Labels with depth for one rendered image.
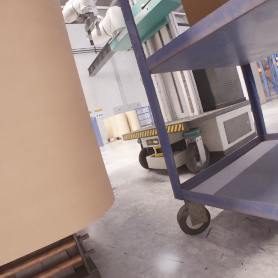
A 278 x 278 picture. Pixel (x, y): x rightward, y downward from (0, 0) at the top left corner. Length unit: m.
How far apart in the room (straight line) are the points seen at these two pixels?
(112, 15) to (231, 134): 1.22
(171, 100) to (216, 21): 1.16
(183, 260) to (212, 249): 0.08
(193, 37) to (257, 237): 0.52
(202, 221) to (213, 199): 0.14
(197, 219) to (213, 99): 0.98
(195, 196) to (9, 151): 0.45
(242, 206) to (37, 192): 0.42
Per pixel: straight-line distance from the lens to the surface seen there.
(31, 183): 0.39
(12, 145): 0.39
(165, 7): 1.34
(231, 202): 0.49
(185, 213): 0.62
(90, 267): 0.61
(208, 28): 0.43
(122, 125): 5.77
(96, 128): 5.74
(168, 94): 1.55
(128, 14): 0.64
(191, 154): 1.11
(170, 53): 0.50
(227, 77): 1.53
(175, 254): 0.62
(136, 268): 0.61
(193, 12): 0.71
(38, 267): 0.60
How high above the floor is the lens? 0.38
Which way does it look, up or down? 4 degrees down
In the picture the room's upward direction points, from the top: 16 degrees counter-clockwise
